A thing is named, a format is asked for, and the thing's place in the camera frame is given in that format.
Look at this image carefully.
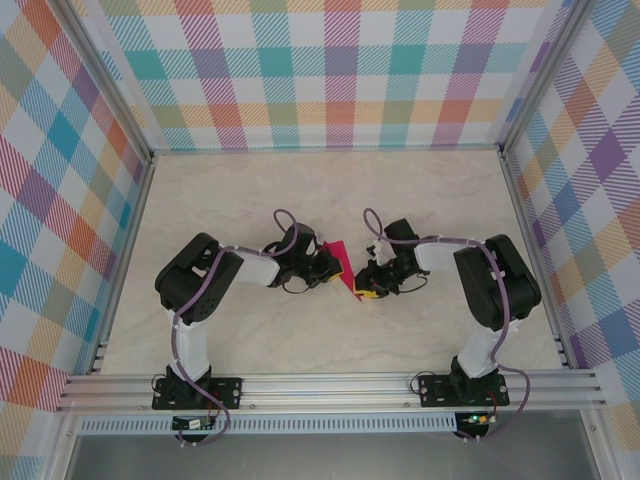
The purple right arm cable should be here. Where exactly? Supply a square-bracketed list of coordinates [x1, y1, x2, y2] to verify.
[363, 208, 531, 444]

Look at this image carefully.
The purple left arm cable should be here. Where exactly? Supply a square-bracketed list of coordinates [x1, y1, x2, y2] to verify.
[169, 208, 301, 448]

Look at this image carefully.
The long aluminium base rail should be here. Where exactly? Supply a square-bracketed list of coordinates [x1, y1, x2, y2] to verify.
[55, 372, 609, 414]

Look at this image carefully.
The thin black right gripper cable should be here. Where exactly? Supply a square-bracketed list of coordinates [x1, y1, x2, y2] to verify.
[397, 269, 431, 296]

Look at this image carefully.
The perforated metal cable tray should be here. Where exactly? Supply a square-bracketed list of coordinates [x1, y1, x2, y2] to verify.
[79, 418, 459, 434]

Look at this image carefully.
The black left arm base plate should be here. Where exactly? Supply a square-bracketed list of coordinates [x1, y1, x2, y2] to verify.
[152, 377, 245, 411]

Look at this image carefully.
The aluminium frame post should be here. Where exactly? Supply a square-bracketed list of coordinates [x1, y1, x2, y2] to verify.
[499, 0, 594, 151]
[52, 0, 154, 161]

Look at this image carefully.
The thin black left gripper cable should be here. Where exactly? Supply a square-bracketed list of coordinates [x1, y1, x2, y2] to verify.
[282, 279, 321, 295]

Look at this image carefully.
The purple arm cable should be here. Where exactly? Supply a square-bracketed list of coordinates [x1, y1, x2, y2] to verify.
[169, 208, 301, 448]
[363, 208, 531, 444]

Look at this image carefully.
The aluminium side frame rail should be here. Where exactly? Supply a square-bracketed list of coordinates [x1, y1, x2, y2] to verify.
[499, 149, 571, 369]
[89, 152, 157, 376]

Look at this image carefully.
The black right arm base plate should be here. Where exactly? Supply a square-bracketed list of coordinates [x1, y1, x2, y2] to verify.
[417, 372, 511, 408]

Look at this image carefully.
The pink paper sheet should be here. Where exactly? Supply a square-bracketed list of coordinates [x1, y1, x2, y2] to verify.
[319, 240, 366, 304]

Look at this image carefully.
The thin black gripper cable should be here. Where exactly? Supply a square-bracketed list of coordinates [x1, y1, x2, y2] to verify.
[397, 269, 431, 296]
[282, 279, 321, 295]

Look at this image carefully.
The aluminium rear frame rail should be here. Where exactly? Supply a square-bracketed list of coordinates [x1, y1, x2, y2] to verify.
[149, 143, 505, 155]

